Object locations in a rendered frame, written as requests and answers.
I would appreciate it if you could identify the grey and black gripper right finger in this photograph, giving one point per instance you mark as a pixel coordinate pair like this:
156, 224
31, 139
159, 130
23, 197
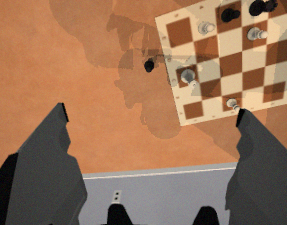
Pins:
257, 191

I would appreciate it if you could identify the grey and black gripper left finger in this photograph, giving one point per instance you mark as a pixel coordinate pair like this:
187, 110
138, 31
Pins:
41, 184

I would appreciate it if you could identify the white chess pawn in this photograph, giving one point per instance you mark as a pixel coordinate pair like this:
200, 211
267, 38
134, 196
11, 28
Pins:
232, 103
255, 33
205, 27

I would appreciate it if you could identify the chessboard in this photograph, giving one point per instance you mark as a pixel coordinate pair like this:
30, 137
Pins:
225, 62

